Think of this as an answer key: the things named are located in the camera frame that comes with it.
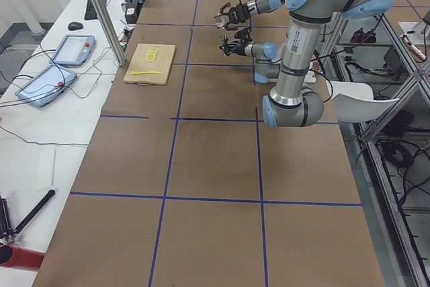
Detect red cylinder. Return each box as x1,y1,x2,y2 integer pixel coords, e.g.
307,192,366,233
1,244,45,271

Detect black tripod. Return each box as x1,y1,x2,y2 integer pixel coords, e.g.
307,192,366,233
0,189,56,239

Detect white foam strip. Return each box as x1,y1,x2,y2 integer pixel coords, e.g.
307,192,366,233
35,149,56,191

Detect aluminium frame post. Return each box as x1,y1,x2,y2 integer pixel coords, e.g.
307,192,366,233
91,0,126,67

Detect near blue teach pendant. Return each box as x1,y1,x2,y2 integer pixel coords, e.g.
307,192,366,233
15,65,77,108

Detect black box with label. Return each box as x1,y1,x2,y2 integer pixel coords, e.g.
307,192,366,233
124,0,141,24

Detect wooden cutting board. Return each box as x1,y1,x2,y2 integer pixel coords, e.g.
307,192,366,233
124,43,176,85

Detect far blue teach pendant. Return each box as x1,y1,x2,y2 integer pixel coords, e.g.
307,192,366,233
52,34,95,67

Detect blue teach pendant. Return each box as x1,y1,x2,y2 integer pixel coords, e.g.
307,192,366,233
52,34,95,67
15,65,77,108

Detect black keyboard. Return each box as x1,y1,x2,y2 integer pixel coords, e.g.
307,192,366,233
83,0,109,21

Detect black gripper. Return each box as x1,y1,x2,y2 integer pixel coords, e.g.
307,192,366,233
216,2,250,30
220,41,251,57

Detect black computer mouse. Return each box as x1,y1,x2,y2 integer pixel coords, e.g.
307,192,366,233
68,22,83,31

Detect clear glass measuring cup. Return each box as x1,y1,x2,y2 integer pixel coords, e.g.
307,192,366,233
214,15,228,29

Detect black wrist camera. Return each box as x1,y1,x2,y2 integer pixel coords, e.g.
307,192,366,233
234,27,253,43

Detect yellow plastic knife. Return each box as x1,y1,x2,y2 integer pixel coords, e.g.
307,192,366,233
130,70,161,75

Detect lemon slice one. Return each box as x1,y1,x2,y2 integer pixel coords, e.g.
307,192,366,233
145,55,156,62

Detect white chair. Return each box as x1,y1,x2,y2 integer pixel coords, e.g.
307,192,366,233
331,81,400,123

